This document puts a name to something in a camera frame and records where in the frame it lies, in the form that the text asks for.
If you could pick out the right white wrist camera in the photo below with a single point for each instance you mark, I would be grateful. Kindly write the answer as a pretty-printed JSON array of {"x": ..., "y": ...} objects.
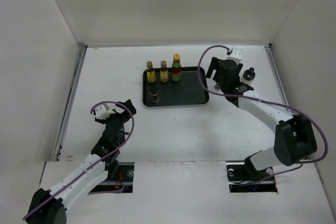
[{"x": 235, "y": 55}]

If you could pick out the aluminium table edge rail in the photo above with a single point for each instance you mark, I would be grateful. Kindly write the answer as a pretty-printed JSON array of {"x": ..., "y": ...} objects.
[{"x": 275, "y": 72}]

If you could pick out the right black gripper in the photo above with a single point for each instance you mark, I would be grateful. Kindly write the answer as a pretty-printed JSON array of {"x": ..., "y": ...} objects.
[{"x": 213, "y": 65}]

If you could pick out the clear grinder with black top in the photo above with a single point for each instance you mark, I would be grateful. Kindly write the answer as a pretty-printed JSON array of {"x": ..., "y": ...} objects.
[{"x": 217, "y": 86}]

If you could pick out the brown bottle yellow label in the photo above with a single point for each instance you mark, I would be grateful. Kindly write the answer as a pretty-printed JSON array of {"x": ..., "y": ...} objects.
[
  {"x": 164, "y": 75},
  {"x": 150, "y": 73}
]

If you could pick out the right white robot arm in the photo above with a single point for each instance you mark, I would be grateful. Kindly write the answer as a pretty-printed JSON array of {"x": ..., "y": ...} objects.
[{"x": 294, "y": 136}]

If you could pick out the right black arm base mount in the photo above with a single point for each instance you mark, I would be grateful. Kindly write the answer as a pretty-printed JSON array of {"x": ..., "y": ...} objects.
[{"x": 240, "y": 181}]

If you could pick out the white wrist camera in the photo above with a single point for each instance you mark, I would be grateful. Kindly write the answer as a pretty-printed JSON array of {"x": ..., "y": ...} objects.
[
  {"x": 235, "y": 55},
  {"x": 102, "y": 111}
]

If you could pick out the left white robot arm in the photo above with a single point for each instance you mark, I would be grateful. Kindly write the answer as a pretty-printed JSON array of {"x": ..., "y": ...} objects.
[{"x": 51, "y": 205}]

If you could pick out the white grinder with black top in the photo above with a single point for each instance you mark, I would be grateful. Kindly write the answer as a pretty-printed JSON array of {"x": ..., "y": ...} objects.
[{"x": 248, "y": 76}]

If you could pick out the red sauce bottle yellow cap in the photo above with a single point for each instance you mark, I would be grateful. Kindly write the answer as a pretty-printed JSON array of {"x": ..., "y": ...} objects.
[{"x": 176, "y": 68}]

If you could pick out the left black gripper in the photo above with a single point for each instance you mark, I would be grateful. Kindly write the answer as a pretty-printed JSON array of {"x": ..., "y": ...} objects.
[{"x": 124, "y": 117}]

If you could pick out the black plastic tray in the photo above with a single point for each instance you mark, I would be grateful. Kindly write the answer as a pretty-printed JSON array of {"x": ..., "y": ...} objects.
[{"x": 186, "y": 92}]

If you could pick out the small dark spice jar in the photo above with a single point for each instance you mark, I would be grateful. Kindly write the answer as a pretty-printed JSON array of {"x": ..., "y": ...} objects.
[{"x": 154, "y": 94}]

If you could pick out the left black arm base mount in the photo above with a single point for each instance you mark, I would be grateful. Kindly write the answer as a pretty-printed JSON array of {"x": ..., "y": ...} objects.
[{"x": 120, "y": 181}]

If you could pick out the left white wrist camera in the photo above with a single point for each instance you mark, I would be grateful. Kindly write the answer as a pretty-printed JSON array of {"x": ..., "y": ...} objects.
[{"x": 102, "y": 111}]

